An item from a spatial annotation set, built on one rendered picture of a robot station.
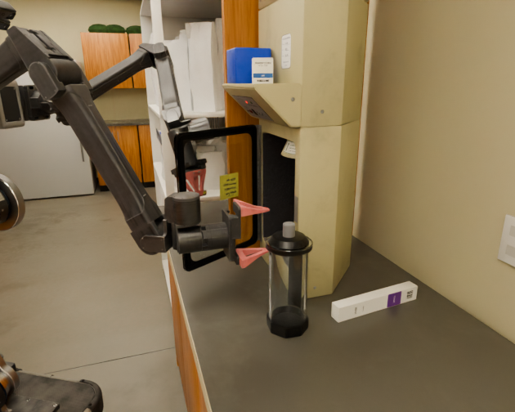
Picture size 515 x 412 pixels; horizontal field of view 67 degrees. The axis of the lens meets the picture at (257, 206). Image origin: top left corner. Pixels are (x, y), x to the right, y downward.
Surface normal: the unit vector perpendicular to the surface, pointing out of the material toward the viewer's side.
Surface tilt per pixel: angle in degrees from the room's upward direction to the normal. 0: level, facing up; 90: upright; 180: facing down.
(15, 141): 90
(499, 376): 0
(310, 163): 90
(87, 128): 88
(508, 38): 90
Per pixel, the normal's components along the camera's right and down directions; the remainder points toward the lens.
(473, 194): -0.95, 0.10
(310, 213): 0.31, 0.29
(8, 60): -0.31, 0.39
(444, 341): 0.00, -0.95
